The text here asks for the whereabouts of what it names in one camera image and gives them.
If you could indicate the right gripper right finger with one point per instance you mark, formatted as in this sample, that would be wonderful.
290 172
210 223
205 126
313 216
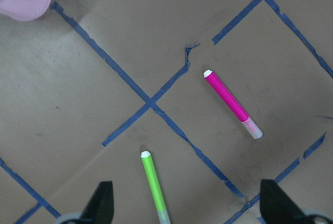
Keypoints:
276 206

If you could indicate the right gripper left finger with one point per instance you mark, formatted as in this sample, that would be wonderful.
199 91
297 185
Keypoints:
100 208

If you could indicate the pink pen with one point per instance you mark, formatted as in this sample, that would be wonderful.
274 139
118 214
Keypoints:
233 104

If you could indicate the green pen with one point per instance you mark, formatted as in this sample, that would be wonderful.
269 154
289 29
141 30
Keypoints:
154 186

